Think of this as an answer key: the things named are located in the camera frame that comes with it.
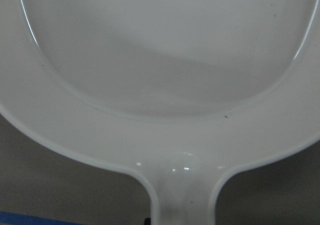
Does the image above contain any beige plastic dustpan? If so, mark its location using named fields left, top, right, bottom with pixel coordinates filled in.
left=0, top=0, right=320, bottom=225

